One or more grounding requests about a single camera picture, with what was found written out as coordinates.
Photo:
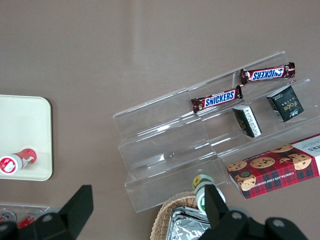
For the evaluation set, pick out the red tartan cookie box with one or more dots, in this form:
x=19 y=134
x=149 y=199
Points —
x=272 y=172

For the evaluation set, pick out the small black box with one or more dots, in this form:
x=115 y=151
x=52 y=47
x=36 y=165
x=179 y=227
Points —
x=247 y=121
x=286 y=103

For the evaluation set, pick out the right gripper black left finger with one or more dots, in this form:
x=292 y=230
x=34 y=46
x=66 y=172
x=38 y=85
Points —
x=70 y=215

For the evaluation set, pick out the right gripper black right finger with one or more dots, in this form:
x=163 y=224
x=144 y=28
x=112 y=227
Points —
x=225 y=222

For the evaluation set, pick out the clear acrylic bottle rack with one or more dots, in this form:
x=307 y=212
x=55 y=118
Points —
x=25 y=207

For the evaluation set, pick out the silver foil packet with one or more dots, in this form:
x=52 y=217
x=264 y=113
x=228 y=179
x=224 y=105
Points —
x=185 y=225

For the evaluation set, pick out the green white drink bottle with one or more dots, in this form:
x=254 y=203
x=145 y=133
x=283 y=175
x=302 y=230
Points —
x=200 y=185

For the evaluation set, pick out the clear acrylic stepped shelf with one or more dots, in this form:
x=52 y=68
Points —
x=162 y=150

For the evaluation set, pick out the oval light wicker basket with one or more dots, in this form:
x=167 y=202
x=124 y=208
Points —
x=162 y=215

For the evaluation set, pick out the beige plastic serving tray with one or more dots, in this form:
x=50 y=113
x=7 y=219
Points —
x=25 y=125

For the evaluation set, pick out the brown Snickers bar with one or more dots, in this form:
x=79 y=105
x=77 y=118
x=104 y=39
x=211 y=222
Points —
x=267 y=74
x=216 y=100

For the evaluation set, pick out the red white yogurt bottle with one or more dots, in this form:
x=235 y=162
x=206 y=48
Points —
x=22 y=160

